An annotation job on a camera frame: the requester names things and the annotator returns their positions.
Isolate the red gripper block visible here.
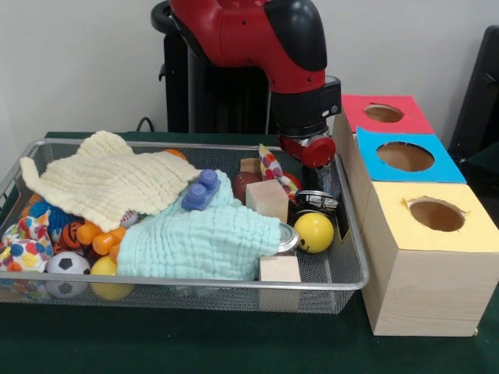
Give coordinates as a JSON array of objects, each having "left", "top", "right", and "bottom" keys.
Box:
[{"left": 280, "top": 132, "right": 338, "bottom": 170}]

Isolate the colourful polka-dot cloth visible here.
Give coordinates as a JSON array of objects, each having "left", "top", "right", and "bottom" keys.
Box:
[{"left": 258, "top": 144, "right": 302, "bottom": 194}]

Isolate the wooden box with three holes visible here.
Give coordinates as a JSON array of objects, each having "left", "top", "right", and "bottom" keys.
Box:
[{"left": 333, "top": 94, "right": 499, "bottom": 337}]

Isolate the clear mesh bin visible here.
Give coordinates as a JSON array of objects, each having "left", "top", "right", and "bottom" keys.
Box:
[{"left": 0, "top": 139, "right": 370, "bottom": 314}]

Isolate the red ball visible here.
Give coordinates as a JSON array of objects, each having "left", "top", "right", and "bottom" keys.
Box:
[{"left": 282, "top": 173, "right": 303, "bottom": 192}]

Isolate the black soda can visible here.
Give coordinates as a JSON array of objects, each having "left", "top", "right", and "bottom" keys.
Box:
[{"left": 296, "top": 190, "right": 339, "bottom": 215}]

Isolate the flat tan wooden block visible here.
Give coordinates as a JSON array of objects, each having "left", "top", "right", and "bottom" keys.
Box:
[{"left": 239, "top": 158, "right": 262, "bottom": 175}]

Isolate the large wooden cube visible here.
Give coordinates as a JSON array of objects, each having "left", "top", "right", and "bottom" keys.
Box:
[{"left": 246, "top": 179, "right": 289, "bottom": 224}]

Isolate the brown toy football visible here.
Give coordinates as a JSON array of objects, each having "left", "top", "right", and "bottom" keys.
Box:
[{"left": 232, "top": 171, "right": 262, "bottom": 205}]

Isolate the yellow smiley ball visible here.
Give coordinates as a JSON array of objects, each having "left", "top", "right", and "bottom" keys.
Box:
[{"left": 294, "top": 212, "right": 335, "bottom": 254}]

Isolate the blue toy car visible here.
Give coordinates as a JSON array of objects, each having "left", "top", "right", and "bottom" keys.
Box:
[{"left": 181, "top": 169, "right": 221, "bottom": 212}]

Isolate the small wooden cube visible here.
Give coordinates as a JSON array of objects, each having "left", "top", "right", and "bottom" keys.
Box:
[{"left": 259, "top": 256, "right": 302, "bottom": 284}]

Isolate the mint green muslin cloth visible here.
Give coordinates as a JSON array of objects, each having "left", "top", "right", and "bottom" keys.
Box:
[{"left": 117, "top": 170, "right": 281, "bottom": 281}]

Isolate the black chair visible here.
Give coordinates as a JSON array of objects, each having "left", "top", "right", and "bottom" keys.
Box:
[{"left": 448, "top": 26, "right": 499, "bottom": 196}]

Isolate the pale yellow muslin cloth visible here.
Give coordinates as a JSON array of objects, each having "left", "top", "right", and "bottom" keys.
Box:
[{"left": 19, "top": 130, "right": 200, "bottom": 233}]

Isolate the black and white soccer ball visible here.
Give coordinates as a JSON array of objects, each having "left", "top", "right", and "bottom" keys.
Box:
[{"left": 44, "top": 251, "right": 91, "bottom": 300}]

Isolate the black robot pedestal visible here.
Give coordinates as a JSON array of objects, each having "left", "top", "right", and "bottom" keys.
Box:
[{"left": 150, "top": 0, "right": 281, "bottom": 135}]

